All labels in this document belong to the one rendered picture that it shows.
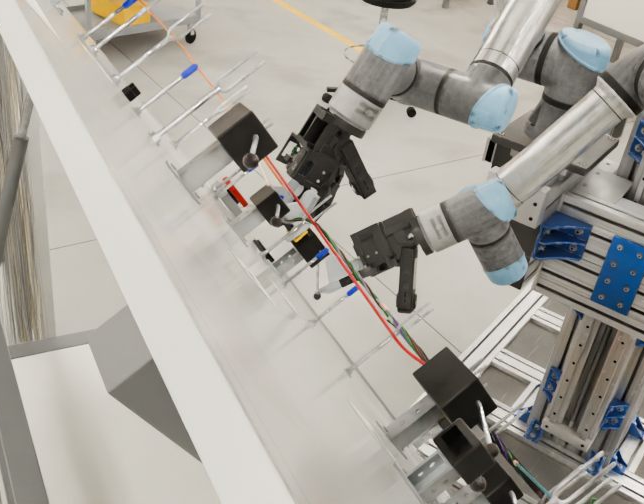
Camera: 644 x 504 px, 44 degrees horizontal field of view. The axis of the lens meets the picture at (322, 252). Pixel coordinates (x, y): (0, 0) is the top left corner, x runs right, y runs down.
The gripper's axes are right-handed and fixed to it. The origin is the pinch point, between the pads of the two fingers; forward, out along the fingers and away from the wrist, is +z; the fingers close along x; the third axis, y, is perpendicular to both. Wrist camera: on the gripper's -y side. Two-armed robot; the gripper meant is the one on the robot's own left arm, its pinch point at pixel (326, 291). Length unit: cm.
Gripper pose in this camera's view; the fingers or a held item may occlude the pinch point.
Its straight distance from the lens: 140.3
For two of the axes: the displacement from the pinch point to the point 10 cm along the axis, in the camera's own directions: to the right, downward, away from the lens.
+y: -4.1, -9.1, 0.5
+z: -8.8, 4.1, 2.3
